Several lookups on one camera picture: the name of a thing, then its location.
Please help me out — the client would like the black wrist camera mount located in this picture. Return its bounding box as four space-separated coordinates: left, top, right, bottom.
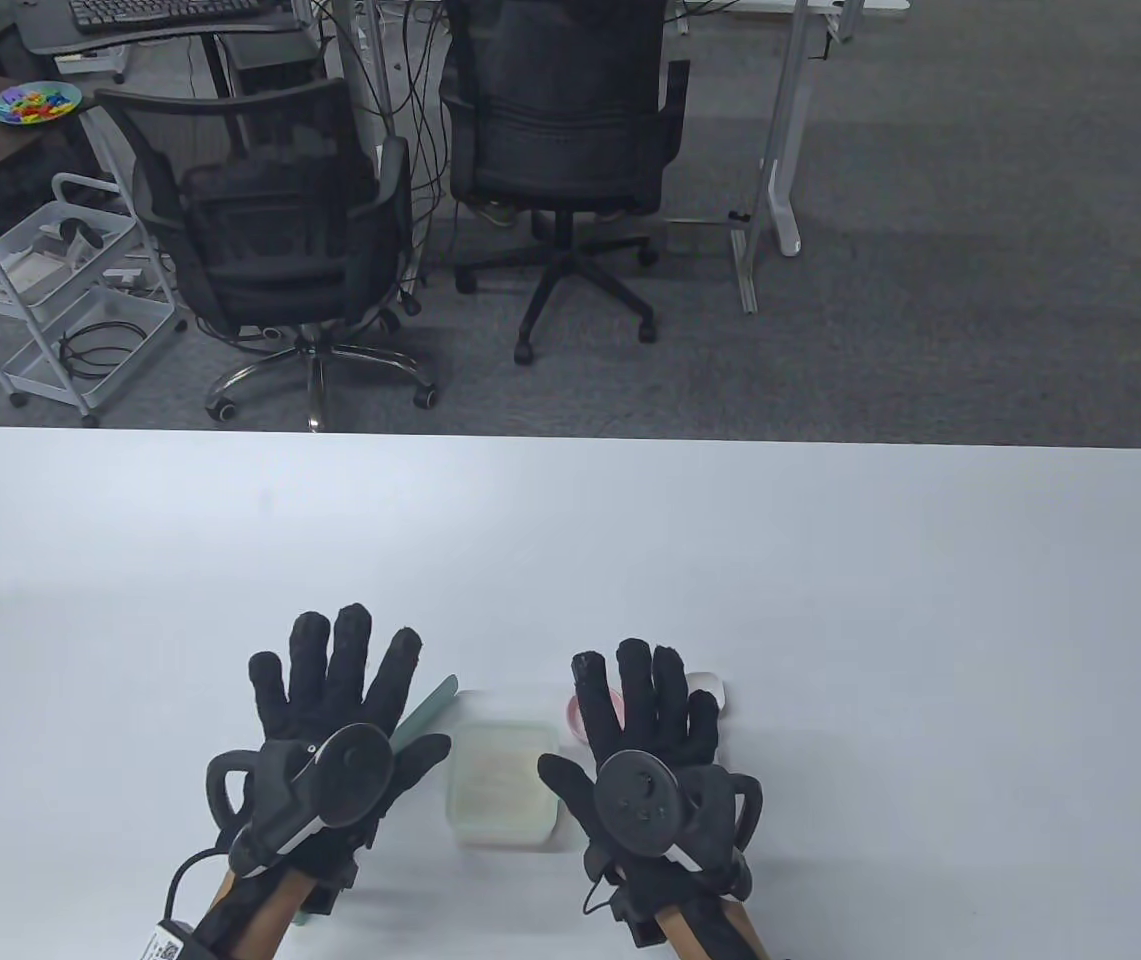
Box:
610 885 666 949
305 865 361 916

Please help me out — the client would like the black mesh office chair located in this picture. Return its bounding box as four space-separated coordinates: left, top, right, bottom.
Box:
93 78 439 433

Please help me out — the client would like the person's right hand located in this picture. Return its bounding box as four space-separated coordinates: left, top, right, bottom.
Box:
537 638 753 901

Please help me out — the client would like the white sugar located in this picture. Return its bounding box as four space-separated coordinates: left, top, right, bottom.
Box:
455 800 556 844

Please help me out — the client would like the mint green dessert spatula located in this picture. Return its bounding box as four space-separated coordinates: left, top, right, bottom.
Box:
290 675 459 926

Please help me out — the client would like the black padded office chair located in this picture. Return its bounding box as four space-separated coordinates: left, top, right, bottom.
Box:
438 0 691 366

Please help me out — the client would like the person's left hand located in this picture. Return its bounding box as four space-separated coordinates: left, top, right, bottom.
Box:
230 603 453 881

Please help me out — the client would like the coiled black cable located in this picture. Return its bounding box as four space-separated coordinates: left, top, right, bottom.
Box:
58 322 146 381

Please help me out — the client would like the green plate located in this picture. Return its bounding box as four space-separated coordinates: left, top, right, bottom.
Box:
0 82 84 126

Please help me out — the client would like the bundle of black cables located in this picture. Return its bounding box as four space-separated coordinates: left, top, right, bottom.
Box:
310 0 461 293

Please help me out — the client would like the white rolling cart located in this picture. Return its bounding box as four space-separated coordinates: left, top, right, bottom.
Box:
0 172 189 429

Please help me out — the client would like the black keyboard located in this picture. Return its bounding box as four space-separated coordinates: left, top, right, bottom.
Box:
68 0 276 33

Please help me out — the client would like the person's right forearm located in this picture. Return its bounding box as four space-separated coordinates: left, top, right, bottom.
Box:
655 885 771 960

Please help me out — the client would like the black desk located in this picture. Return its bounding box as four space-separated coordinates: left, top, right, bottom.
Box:
15 0 331 101

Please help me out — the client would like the black computer tower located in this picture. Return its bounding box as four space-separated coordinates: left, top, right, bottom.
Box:
225 35 323 93

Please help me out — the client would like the white desk frame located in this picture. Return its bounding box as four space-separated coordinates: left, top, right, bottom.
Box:
675 0 911 316

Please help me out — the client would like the clear plastic sugar container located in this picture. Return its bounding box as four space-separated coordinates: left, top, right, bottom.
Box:
445 722 561 848

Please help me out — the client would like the pile of colourful blocks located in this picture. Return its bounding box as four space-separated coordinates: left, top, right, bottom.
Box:
0 88 71 121

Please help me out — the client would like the person's left forearm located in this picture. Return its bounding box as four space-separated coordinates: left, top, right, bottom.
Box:
200 865 321 960

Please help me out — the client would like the black box with white label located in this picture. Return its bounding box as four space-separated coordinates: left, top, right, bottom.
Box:
142 920 201 960

